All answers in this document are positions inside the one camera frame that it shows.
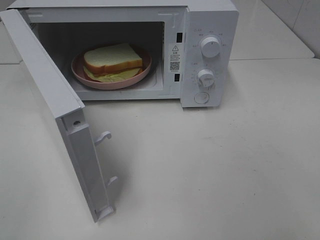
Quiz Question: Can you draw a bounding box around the round door release button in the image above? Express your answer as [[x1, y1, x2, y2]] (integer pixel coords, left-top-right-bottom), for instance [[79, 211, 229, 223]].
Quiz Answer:
[[194, 92, 210, 104]]

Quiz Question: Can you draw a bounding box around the white bread sandwich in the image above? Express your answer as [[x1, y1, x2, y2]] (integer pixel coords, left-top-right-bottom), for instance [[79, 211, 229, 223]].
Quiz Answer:
[[83, 43, 143, 83]]

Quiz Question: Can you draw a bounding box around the pink round plate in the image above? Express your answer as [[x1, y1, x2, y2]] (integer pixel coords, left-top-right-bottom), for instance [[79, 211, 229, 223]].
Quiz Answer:
[[71, 45, 153, 90]]

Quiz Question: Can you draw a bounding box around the white microwave door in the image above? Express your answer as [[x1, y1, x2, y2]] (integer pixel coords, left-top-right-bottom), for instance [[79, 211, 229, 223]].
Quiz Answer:
[[0, 9, 115, 222]]

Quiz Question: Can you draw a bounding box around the glass microwave turntable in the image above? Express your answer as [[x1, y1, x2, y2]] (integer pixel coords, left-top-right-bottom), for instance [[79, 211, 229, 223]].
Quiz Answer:
[[68, 63, 163, 92]]

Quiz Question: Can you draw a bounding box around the white lower timer knob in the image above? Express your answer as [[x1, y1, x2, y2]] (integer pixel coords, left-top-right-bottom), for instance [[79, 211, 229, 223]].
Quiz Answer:
[[197, 69, 215, 88]]

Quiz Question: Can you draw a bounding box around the white warning label sticker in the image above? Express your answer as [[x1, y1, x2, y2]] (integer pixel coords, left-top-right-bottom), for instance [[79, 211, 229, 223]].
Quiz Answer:
[[167, 42, 184, 73]]

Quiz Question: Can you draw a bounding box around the white microwave oven body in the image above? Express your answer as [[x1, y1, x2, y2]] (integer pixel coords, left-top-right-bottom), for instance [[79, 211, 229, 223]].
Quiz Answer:
[[5, 0, 239, 108]]

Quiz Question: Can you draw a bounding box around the white upper power knob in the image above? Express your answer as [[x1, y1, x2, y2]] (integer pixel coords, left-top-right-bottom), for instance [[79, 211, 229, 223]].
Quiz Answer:
[[200, 35, 221, 58]]

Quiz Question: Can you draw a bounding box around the white adjacent table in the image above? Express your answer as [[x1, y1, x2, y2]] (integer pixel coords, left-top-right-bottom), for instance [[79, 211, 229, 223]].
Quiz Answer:
[[229, 0, 315, 61]]

